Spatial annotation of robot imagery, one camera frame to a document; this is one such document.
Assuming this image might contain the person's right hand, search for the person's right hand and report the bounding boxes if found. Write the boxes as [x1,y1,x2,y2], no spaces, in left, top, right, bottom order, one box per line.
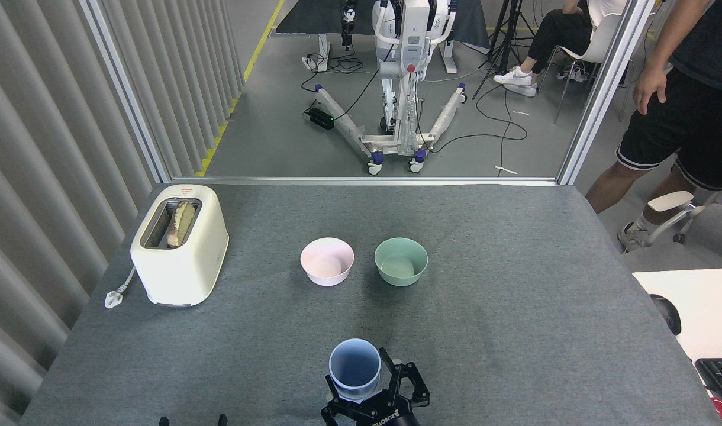
[633,64,668,116]

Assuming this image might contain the grey office chair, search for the grey office chair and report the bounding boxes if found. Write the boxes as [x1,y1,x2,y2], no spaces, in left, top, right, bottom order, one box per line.
[624,172,722,273]

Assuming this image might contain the white toaster power cord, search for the white toaster power cord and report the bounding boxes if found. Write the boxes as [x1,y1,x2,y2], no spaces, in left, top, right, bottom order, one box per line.
[104,266,137,309]

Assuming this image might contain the silver frame post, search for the silver frame post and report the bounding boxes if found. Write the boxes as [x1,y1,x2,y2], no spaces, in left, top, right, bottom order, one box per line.
[80,0,171,183]
[556,0,657,186]

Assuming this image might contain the black computer mouse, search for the black computer mouse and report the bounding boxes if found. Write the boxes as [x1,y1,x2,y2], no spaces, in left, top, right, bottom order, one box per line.
[650,294,682,336]

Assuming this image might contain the green bowl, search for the green bowl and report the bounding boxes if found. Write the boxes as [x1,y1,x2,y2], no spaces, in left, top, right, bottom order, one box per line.
[374,237,428,287]

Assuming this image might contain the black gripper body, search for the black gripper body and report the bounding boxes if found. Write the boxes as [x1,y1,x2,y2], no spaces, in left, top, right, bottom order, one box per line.
[355,405,422,426]

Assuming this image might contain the black tripod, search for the black tripod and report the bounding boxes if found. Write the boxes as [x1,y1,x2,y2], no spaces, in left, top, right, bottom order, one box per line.
[472,0,536,100]

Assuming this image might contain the seated person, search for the seated person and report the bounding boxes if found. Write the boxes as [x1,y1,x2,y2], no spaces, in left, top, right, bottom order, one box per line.
[493,0,628,97]

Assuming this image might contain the silver frame rail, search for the silver frame rail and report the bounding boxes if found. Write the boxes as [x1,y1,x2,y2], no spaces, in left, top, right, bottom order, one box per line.
[170,176,558,187]

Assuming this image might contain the pink bowl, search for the pink bowl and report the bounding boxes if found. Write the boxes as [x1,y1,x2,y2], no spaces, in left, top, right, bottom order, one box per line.
[300,237,355,287]

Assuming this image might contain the grey felt table cover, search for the grey felt table cover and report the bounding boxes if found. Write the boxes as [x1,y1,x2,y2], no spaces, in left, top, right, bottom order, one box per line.
[18,183,722,426]

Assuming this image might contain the white chair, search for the white chair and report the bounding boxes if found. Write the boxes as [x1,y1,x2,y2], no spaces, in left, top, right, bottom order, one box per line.
[553,12,655,125]

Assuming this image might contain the white stand on wheels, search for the white stand on wheels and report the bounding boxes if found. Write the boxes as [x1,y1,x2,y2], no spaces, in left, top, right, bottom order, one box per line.
[312,0,468,175]

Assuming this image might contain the white desk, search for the white desk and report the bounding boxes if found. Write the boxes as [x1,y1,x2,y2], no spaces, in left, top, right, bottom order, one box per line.
[632,268,722,426]

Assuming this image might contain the toasted bread slice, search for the toasted bread slice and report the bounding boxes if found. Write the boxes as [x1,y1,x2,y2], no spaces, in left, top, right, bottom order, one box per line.
[166,201,196,249]

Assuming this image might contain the cream toaster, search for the cream toaster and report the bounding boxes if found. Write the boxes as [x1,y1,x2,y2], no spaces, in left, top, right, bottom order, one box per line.
[130,184,230,308]

